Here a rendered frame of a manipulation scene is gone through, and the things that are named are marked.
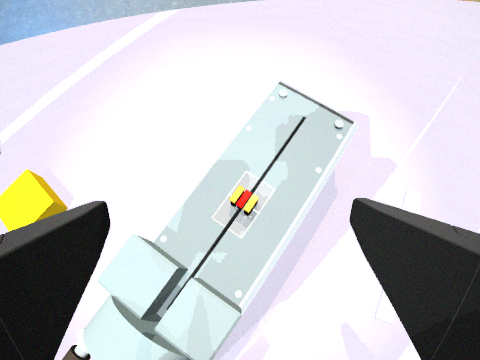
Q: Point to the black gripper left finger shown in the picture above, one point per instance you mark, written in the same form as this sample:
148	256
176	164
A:
44	269

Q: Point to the yellow block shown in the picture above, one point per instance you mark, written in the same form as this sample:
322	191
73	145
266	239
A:
27	200

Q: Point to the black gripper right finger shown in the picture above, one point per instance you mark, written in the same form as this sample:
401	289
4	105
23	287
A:
430	272

